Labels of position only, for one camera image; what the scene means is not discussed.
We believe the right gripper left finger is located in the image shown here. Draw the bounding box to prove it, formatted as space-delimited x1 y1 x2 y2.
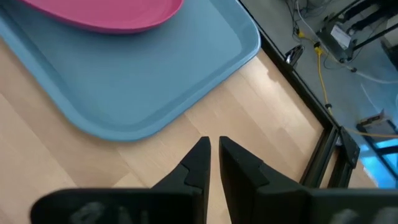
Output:
151 136 212 224

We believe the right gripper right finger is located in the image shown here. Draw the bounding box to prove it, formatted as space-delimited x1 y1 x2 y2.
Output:
218 136 312 224

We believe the pink plastic plate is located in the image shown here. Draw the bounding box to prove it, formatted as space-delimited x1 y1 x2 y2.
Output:
19 0 185 34

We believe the blue plastic tray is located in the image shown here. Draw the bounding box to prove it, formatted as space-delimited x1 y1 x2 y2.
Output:
0 0 262 142

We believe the shiny metal clamp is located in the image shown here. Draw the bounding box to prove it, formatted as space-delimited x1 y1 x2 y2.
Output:
284 44 306 68

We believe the small brown box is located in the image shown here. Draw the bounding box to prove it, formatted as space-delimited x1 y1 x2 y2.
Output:
356 110 398 135

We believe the grey box with white label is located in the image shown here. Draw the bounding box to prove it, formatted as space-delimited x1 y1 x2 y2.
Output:
316 18 359 63

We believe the black aluminium table frame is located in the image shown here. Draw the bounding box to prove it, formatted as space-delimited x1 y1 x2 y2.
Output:
238 0 361 189

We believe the yellow cable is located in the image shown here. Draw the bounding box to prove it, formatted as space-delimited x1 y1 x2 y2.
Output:
296 29 398 139

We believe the white cable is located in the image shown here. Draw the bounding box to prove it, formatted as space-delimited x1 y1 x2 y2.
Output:
294 0 398 85

